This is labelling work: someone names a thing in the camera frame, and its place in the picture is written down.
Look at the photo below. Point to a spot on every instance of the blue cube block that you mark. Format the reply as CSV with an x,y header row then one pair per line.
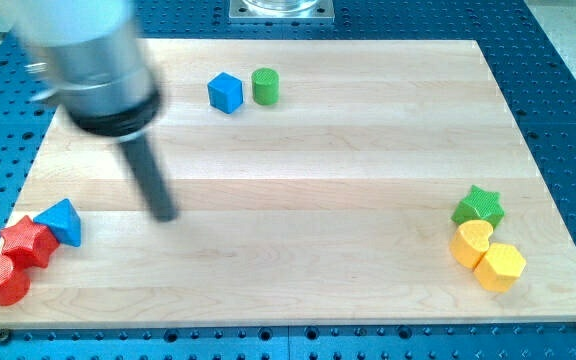
x,y
225,92

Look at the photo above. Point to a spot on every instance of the red cylinder block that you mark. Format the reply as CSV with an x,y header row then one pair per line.
x,y
14,283

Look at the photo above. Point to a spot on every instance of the left board clamp screw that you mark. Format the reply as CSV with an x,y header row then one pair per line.
x,y
5,336

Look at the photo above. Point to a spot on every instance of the yellow hexagon block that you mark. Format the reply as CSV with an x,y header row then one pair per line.
x,y
500,267

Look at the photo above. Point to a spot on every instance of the light wooden board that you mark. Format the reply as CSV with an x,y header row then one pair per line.
x,y
331,206

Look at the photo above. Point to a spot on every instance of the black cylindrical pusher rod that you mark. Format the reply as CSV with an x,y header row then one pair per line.
x,y
141,161

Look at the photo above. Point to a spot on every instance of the green cylinder block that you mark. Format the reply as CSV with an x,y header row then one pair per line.
x,y
265,86

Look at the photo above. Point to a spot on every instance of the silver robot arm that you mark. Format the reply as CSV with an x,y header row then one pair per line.
x,y
88,52

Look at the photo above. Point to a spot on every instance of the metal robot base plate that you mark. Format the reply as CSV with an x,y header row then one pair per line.
x,y
281,11

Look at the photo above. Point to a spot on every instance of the blue triangle block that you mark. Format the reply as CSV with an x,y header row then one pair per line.
x,y
64,222

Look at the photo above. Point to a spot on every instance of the green star block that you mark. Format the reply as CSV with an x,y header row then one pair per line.
x,y
479,204

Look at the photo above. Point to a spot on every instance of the yellow heart block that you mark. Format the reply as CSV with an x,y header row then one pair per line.
x,y
470,242

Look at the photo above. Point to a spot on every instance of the red star block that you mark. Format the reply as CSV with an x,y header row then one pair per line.
x,y
28,244

